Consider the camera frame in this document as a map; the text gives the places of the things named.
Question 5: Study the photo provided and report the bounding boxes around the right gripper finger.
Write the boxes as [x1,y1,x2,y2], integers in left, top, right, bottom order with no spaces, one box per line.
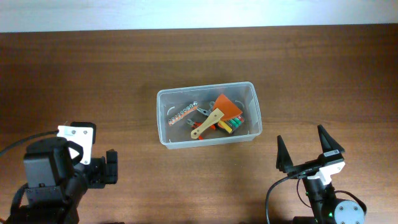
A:
[275,135,294,172]
[317,124,345,153]

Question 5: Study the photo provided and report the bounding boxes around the screwdriver set clear case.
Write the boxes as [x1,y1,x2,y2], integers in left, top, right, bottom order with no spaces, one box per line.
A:
[217,116,244,134]

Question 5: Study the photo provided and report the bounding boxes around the orange scraper wooden handle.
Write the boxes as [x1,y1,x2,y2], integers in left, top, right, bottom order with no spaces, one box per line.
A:
[190,94,243,139]

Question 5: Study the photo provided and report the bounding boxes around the small red-handled pliers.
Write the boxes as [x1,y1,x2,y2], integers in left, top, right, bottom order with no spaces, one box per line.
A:
[187,119,216,130]

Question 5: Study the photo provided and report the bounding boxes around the orange black long-nose pliers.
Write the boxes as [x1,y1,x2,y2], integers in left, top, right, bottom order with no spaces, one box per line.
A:
[197,108,211,117]

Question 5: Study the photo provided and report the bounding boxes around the socket bit rail orange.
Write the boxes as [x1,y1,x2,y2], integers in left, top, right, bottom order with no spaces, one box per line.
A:
[168,101,198,126]

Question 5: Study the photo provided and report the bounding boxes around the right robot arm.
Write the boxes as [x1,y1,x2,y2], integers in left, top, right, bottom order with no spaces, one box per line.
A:
[266,125,367,224]

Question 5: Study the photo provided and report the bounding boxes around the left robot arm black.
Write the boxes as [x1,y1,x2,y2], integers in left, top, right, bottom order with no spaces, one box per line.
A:
[6,137,118,224]

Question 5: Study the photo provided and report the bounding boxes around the clear plastic container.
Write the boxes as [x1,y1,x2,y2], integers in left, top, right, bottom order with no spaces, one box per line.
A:
[157,82,262,149]

